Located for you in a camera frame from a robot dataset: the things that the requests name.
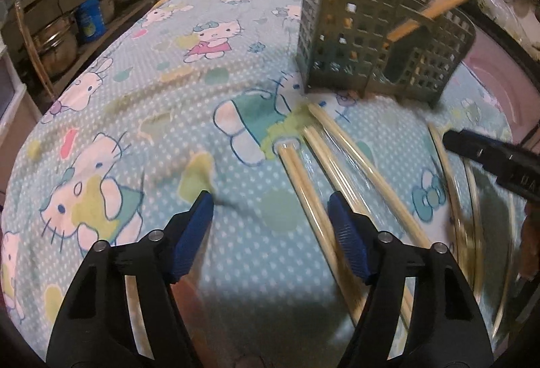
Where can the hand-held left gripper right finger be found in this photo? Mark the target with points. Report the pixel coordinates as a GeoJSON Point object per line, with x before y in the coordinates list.
{"type": "Point", "coordinates": [350, 237]}

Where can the glossy base cabinets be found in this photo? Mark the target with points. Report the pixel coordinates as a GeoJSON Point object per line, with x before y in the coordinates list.
{"type": "Point", "coordinates": [502, 77]}

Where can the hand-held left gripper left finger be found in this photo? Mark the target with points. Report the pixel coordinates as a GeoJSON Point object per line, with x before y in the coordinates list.
{"type": "Point", "coordinates": [192, 233]}

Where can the pile of bamboo chopsticks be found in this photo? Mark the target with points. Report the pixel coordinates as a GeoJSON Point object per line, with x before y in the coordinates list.
{"type": "Point", "coordinates": [295, 172]}

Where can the stacked steel pots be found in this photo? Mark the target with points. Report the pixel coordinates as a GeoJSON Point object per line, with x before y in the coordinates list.
{"type": "Point", "coordinates": [57, 43]}

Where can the blue canister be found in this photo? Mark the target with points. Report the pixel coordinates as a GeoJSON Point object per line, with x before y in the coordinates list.
{"type": "Point", "coordinates": [90, 22]}

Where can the printed cartoon cat blanket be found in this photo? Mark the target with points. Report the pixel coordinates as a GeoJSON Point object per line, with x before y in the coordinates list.
{"type": "Point", "coordinates": [168, 119]}

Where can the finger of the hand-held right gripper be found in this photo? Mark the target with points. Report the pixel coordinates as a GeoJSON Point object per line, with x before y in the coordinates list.
{"type": "Point", "coordinates": [476, 151]}

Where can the plastic drawer unit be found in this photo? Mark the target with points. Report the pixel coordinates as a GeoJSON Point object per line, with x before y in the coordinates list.
{"type": "Point", "coordinates": [10, 89]}

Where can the green perforated utensil holder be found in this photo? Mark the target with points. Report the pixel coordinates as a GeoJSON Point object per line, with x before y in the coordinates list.
{"type": "Point", "coordinates": [337, 56]}

